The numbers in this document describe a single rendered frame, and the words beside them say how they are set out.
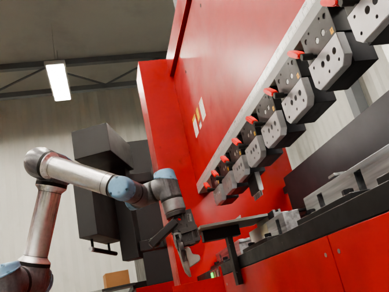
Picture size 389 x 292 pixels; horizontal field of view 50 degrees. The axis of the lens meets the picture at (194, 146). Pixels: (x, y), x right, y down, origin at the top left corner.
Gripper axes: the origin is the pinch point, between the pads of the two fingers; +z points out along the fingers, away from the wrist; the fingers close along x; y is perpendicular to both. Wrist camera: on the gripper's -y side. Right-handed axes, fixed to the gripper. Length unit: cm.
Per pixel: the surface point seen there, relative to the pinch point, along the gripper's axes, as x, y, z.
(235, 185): 36, 35, -31
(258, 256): -5.2, 22.9, 2.0
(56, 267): 712, -164, -118
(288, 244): -31.0, 24.7, 2.2
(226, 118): 23, 38, -58
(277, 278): -16.7, 23.0, 9.7
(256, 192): 19.5, 37.7, -22.5
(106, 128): 116, -12, -108
